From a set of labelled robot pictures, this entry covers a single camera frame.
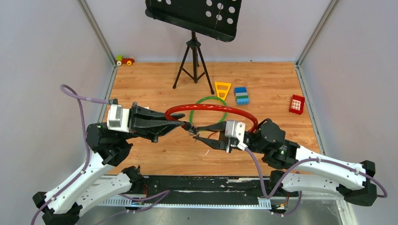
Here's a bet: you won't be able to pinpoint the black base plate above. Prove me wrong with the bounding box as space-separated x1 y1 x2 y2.
127 175 264 205

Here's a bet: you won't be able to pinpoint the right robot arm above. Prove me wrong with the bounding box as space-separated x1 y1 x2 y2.
194 119 377 206

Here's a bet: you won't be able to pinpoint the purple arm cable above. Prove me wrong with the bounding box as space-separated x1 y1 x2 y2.
244 147 388 217
30 84 170 225

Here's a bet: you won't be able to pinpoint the thick red cable lock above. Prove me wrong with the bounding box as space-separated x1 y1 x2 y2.
164 104 259 133

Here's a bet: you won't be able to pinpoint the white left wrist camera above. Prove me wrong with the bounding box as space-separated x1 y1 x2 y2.
107 104 130 133

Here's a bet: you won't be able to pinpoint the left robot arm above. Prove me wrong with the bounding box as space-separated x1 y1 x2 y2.
33 103 184 225

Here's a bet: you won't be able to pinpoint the yellow triangular plastic piece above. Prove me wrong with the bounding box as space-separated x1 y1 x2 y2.
214 82 232 100

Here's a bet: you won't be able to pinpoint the keys of red lock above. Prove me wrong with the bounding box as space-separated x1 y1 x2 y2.
189 126 200 138

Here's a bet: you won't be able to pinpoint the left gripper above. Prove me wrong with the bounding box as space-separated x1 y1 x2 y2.
119 100 186 142

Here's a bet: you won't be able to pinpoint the red window block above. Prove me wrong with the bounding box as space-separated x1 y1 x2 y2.
289 95 306 115

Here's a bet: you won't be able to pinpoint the black music stand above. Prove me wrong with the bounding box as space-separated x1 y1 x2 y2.
145 0 242 94

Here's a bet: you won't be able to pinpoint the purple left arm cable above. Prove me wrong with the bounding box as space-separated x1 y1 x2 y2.
30 84 170 225

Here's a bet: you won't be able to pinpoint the green cable lock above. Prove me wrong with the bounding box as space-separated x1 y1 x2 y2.
189 96 227 123

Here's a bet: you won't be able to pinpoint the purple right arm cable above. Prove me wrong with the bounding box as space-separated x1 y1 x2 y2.
244 147 388 217

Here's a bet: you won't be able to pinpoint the toy car red green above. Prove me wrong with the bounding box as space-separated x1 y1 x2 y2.
116 55 135 66

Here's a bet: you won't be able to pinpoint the blue green stacked blocks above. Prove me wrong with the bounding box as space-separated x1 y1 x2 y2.
234 87 250 105

